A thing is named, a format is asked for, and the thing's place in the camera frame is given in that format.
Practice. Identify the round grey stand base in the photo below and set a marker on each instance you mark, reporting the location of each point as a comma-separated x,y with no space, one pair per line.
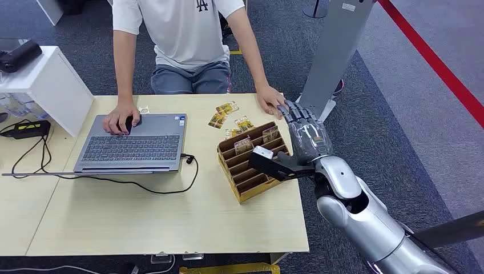
315,10

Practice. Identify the person's right forearm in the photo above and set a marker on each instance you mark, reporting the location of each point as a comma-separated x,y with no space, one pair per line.
124,68

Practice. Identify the yellow metal frame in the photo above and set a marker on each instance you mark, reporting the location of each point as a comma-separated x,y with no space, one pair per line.
230,269

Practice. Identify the grey laptop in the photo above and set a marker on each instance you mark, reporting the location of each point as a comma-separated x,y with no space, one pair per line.
143,140

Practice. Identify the small white clip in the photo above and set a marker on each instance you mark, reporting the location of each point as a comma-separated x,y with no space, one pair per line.
143,110

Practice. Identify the person's left hand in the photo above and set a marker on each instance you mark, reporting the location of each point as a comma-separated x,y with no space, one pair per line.
269,99

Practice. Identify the grey standing panel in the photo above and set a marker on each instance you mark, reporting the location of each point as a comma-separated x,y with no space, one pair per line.
336,49

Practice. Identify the clear plastic bracket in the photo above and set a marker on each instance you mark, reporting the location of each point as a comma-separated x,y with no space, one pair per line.
193,256
162,259

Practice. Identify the black computer mouse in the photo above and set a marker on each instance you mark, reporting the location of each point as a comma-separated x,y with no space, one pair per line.
129,124

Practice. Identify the clear plastic bottles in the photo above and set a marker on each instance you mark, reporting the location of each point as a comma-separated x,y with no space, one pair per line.
21,106

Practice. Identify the person's left forearm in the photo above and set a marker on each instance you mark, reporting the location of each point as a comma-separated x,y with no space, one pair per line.
251,53

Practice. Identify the white cabinet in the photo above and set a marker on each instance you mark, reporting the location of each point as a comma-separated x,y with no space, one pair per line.
50,9

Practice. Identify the dark grey bar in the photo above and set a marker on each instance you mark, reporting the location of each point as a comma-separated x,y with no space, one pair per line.
450,230

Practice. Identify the wooden slotted card holder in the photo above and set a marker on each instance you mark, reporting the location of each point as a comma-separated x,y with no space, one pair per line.
249,181

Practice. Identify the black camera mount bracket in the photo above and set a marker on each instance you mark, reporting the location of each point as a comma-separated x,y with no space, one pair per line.
278,170

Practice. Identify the person's right hand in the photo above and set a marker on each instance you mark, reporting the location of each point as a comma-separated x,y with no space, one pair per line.
117,115

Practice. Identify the black power adapter yellow label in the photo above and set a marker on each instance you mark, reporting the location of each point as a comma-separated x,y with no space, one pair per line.
28,129

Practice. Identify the white shelf box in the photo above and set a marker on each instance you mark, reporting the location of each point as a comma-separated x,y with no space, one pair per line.
56,87

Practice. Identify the yellow printed card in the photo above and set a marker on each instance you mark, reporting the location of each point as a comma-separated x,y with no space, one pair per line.
244,123
217,120
270,133
243,146
227,107
232,133

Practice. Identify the black handheld device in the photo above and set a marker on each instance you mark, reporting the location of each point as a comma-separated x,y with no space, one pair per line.
19,56

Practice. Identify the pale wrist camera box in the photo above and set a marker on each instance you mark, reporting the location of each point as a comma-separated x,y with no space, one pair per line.
263,152

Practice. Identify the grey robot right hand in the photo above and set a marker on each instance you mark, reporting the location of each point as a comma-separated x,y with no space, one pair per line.
310,136

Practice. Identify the person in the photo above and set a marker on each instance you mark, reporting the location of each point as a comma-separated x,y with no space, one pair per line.
185,34

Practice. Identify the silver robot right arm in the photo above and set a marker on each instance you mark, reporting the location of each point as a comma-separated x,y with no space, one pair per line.
363,223

